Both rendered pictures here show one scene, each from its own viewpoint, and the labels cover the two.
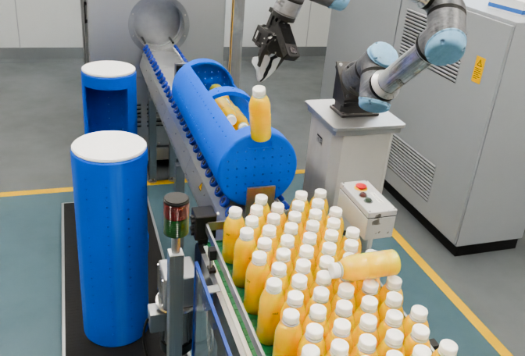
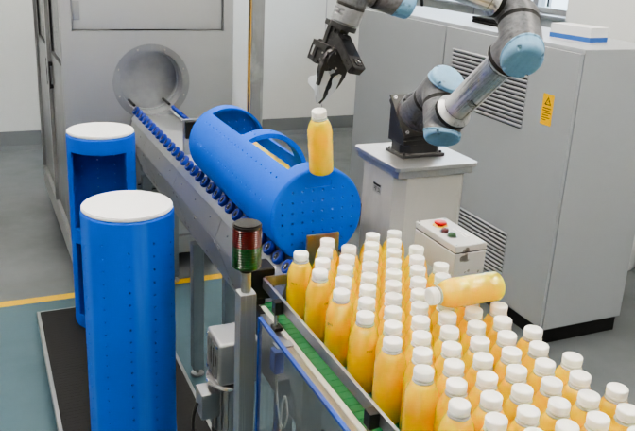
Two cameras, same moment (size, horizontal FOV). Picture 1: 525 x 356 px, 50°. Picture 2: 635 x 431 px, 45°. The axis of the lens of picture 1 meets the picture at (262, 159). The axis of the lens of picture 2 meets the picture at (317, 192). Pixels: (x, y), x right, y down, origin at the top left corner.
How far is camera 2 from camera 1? 0.39 m
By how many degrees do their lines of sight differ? 9
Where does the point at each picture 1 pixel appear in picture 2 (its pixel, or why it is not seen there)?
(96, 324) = not seen: outside the picture
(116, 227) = (140, 305)
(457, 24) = (533, 28)
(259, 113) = (321, 139)
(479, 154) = (558, 211)
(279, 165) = (340, 208)
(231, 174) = (286, 220)
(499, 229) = (592, 305)
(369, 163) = (439, 212)
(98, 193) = (117, 262)
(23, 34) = not seen: outside the picture
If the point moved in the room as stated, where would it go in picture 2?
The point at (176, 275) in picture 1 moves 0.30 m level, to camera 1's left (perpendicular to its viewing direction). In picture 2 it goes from (248, 319) to (108, 318)
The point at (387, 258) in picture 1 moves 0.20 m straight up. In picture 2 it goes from (489, 278) to (501, 193)
